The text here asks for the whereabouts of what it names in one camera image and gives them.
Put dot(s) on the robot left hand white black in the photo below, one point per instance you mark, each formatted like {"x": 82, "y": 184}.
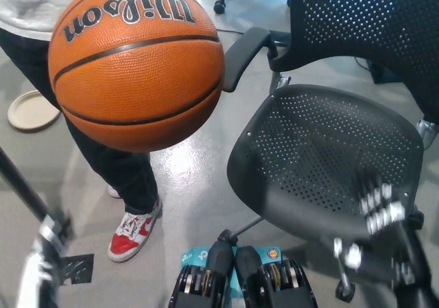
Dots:
{"x": 41, "y": 270}

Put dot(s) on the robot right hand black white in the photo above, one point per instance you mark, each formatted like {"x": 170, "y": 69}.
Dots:
{"x": 384, "y": 215}

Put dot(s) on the orange Wilson basketball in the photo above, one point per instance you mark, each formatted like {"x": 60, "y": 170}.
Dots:
{"x": 137, "y": 81}

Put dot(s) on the black perforated office chair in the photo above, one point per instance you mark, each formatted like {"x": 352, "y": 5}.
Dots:
{"x": 308, "y": 150}

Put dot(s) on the person grey shirt dark pants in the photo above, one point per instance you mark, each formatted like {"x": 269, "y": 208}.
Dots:
{"x": 130, "y": 174}

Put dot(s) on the black floor tape patch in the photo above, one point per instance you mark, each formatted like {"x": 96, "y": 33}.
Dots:
{"x": 80, "y": 268}

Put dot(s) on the black slanted pole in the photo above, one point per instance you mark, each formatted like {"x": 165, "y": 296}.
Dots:
{"x": 20, "y": 181}

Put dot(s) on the red and white sneaker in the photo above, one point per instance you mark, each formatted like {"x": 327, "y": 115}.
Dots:
{"x": 114, "y": 192}
{"x": 133, "y": 232}

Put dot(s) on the black floor box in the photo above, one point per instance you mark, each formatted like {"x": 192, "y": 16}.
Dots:
{"x": 387, "y": 74}

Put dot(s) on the teal router box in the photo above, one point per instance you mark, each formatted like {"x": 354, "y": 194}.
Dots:
{"x": 192, "y": 256}

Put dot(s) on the beige paper plate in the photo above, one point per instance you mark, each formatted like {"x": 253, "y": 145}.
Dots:
{"x": 31, "y": 112}

